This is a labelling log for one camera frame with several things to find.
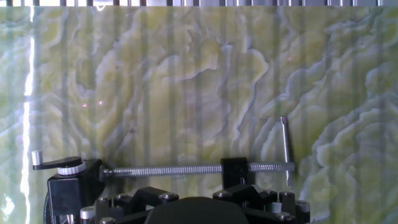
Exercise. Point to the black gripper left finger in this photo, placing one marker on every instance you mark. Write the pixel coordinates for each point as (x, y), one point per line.
(136, 199)

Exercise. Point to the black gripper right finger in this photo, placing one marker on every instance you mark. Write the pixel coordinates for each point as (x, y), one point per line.
(264, 199)

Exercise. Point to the black C-clamp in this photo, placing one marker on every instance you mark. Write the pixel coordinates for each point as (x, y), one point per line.
(234, 171)

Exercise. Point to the green marble pattern mat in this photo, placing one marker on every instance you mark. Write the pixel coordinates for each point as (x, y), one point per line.
(199, 93)

